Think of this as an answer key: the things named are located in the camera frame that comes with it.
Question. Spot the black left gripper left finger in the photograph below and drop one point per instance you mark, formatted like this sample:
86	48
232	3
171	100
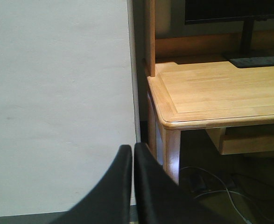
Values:
109	201

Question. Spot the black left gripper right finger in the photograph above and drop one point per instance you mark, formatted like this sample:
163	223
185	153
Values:
159	199

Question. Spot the light wooden desk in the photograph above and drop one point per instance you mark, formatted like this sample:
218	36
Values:
192	87

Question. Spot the black computer monitor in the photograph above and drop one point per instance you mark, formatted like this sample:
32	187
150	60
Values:
247	11

